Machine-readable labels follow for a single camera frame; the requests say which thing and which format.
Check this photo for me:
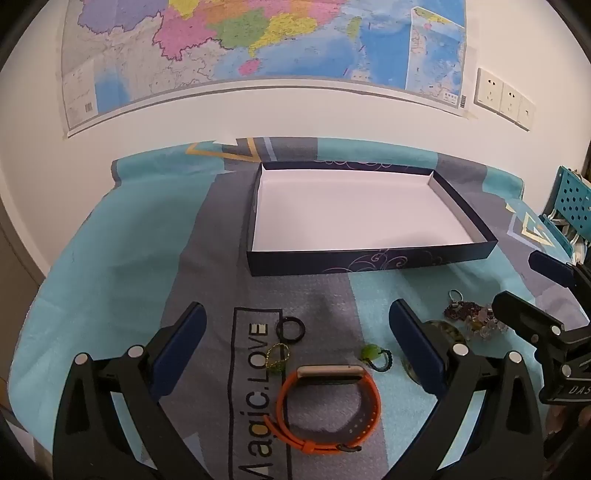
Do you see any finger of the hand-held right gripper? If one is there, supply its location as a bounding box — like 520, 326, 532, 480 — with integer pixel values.
492, 291, 568, 347
529, 250, 591, 302

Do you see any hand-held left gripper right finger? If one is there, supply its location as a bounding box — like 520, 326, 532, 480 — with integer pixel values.
389, 299, 546, 480

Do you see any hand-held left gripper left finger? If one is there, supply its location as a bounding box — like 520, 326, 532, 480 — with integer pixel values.
52, 302, 218, 480

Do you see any tortoiseshell bangle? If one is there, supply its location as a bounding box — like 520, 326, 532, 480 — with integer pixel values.
402, 320, 468, 386

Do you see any clear crystal bracelet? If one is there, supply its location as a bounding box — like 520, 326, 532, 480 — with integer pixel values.
462, 314, 509, 342

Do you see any green bead hair tie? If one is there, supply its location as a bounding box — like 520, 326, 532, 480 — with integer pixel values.
361, 344, 394, 372

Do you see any maroon bead bracelet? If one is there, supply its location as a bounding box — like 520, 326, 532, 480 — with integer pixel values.
444, 301, 495, 322

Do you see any orange smartwatch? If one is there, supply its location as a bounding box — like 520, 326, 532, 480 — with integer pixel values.
276, 364, 382, 455

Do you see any black ring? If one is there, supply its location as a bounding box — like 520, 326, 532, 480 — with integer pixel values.
276, 317, 306, 344

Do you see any green bead ring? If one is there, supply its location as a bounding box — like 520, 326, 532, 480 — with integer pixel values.
265, 344, 291, 376

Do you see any dark blue shallow box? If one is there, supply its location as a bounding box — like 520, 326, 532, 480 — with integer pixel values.
247, 161, 499, 278

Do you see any person's right hand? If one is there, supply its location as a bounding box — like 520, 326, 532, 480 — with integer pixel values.
547, 406, 591, 455

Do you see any teal perforated basket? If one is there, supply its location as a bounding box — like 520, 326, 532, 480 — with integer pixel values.
542, 166, 591, 241

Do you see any teal and grey printed blanket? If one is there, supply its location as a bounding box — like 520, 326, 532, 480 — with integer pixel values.
7, 136, 591, 480

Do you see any beige cabinet door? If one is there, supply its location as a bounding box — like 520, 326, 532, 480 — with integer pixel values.
0, 203, 49, 315

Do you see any white wall switch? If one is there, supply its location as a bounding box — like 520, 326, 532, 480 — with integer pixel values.
518, 95, 536, 131

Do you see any white wall socket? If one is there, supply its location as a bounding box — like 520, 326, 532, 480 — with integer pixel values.
475, 68, 505, 112
501, 83, 525, 121

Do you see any wall map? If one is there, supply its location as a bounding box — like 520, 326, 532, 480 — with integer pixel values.
60, 0, 469, 139

